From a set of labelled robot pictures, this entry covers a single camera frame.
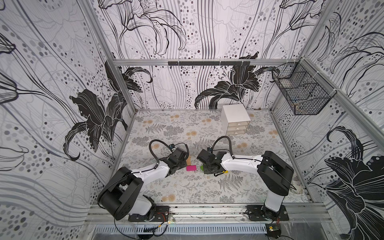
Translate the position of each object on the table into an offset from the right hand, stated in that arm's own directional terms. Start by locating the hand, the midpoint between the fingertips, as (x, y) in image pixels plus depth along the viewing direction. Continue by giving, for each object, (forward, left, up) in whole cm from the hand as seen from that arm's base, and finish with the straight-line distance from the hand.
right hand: (208, 168), depth 90 cm
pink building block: (-1, +11, +3) cm, 11 cm away
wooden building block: (+3, +12, +4) cm, 13 cm away
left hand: (+2, +16, +2) cm, 16 cm away
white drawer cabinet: (+27, -18, +15) cm, 36 cm away
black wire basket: (+36, -59, +31) cm, 76 cm away
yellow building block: (-3, -10, +3) cm, 11 cm away
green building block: (-4, +4, +11) cm, 13 cm away
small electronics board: (-31, -30, 0) cm, 43 cm away
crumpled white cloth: (-12, -46, +4) cm, 48 cm away
